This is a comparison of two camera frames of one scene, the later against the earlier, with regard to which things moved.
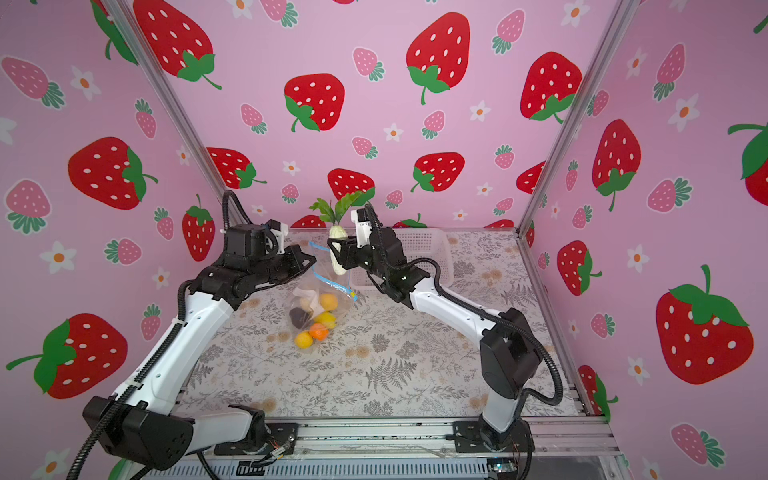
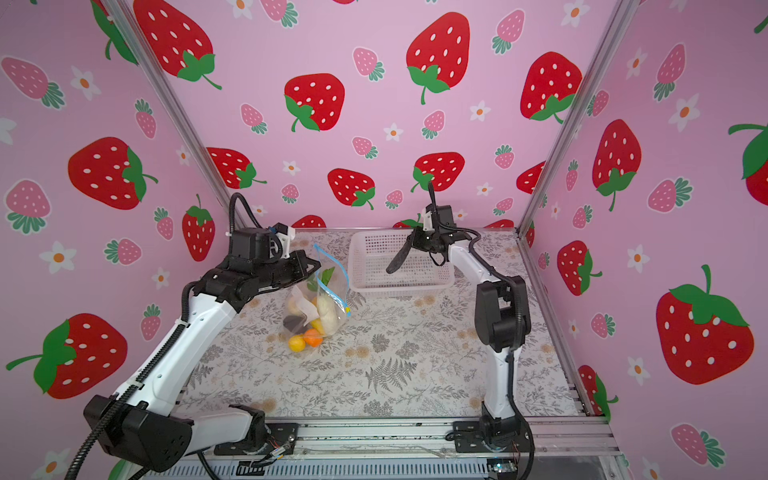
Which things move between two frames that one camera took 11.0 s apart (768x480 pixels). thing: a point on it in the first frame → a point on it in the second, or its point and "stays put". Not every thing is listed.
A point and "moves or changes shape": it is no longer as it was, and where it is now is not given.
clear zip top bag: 320,303 stays put
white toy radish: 334,214 → 328,306
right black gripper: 349,251 → 416,240
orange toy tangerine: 318,331 moves or changes shape
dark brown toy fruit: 299,317 moves or changes shape
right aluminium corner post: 621,20 stays put
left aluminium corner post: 143,50 stays put
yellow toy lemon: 304,340 moves or changes shape
